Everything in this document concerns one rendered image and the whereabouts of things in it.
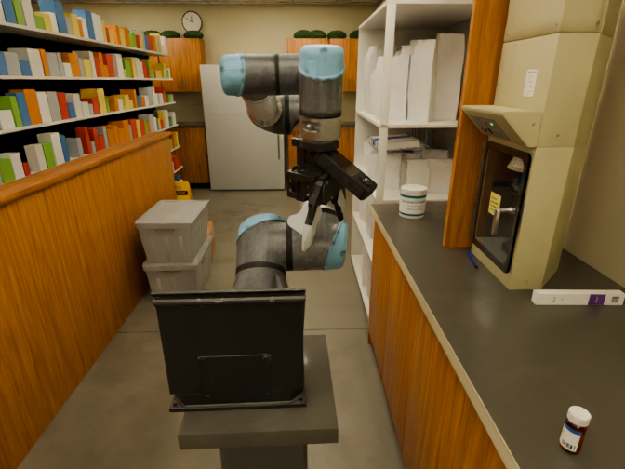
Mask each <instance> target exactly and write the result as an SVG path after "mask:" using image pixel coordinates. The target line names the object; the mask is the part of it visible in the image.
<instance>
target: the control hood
mask: <svg viewBox="0 0 625 469"><path fill-rule="evenodd" d="M461 108H462V110H463V111H464V113H465V114H466V115H468V116H469V118H470V119H471V120H472V122H473V123H474V124H475V125H476V126H477V124H476V123H475V122H474V121H473V119H472V118H471V117H470V115H472V116H477V117H482V118H485V119H490V120H494V121H495V122H496V123H497V124H498V126H499V127H500V128H501V130H502V131H503V132H504V133H505V135H506V136H507V137H508V138H509V140H505V139H502V138H499V137H496V136H492V135H489V134H485V133H484V132H483V131H482V129H480V128H479V127H478V126H477V128H478V129H479V130H480V131H481V132H482V133H483V134H485V135H488V136H491V137H495V138H498V139H502V140H505V141H510V142H513V143H517V144H520V145H524V146H526V147H536V146H537V143H538V138H539V130H540V125H541V120H542V116H543V112H541V111H533V110H526V109H518V108H511V107H503V106H496V105H462V106H461Z"/></svg>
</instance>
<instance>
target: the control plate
mask: <svg viewBox="0 0 625 469"><path fill-rule="evenodd" d="M470 117H471V118H472V119H473V121H474V122H475V123H476V124H477V126H478V127H479V128H480V129H482V131H483V132H484V133H485V134H489V135H492V136H496V137H499V138H502V139H505V140H509V138H508V137H507V136H506V135H505V133H504V132H503V131H502V130H501V128H500V127H499V126H498V124H497V123H496V122H495V121H494V120H490V119H485V118H482V117H477V116H472V115H470ZM485 122H486V123H485ZM490 123H491V124H492V125H493V126H492V125H491V124H490ZM485 128H486V129H487V132H486V131H485ZM488 128H489V129H490V130H491V131H492V132H493V130H494V131H495V132H493V134H492V133H490V132H489V130H488ZM496 131H497V132H498V133H497V134H496ZM499 133H501V134H500V135H499Z"/></svg>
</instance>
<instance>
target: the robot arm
mask: <svg viewBox="0 0 625 469"><path fill-rule="evenodd" d="M344 72H345V64H344V50H343V48H342V47H340V46H335V45H306V46H303V47H302V48H301V49H300V52H299V53H259V54H242V53H240V52H239V53H237V54H226V55H223V56H222V57H221V59H220V64H219V73H220V82H221V87H222V90H223V92H224V94H226V95H227V96H236V97H242V98H243V100H244V102H245V104H246V112H247V115H248V117H249V119H250V120H251V122H252V123H253V124H254V125H256V126H257V127H259V128H261V129H263V130H266V131H268V132H271V133H274V134H281V135H292V136H293V138H292V139H291V141H292V146H297V164H296V165H295V166H293V167H292V168H291V169H290V170H289V171H287V172H286V175H287V196H289V197H292V198H296V200H298V201H299V208H300V211H299V212H298V213H297V214H294V215H290V216H289V217H288V219H287V222H286V221H285V220H284V218H283V217H281V216H279V215H275V214H273V213H261V214H257V215H254V216H251V217H249V218H247V219H246V220H245V221H243V222H242V223H241V225H240V227H239V230H238V237H237V239H236V245H237V251H236V269H235V281H234V283H233V287H232V289H252V288H288V284H287V282H286V271H311V270H324V271H326V270H333V269H339V268H341V267H342V266H343V264H344V262H345V257H346V249H347V240H348V222H346V221H343V219H344V217H345V207H346V202H345V200H346V192H345V188H346V189H347V190H349V191H350V192H351V193H352V194H353V195H355V196H356V197H357V198H358V199H359V200H361V201H362V200H365V199H367V198H368V197H369V196H371V195H372V194H373V193H374V191H375V190H376V188H377V186H378V185H377V184H376V183H375V182H374V181H372V180H371V179H370V178H369V177H368V176H367V175H366V174H365V173H364V172H363V171H362V170H360V169H359V168H358V167H357V166H356V165H354V164H353V163H352V162H351V161H350V160H348V159H347V158H346V157H345V156H344V155H342V154H341V153H340V152H339V151H338V150H336V149H338V148H339V138H340V136H341V116H342V114H341V111H342V95H343V75H344ZM295 169H297V170H295ZM294 170H295V171H294ZM289 179H291V192H290V191H289Z"/></svg>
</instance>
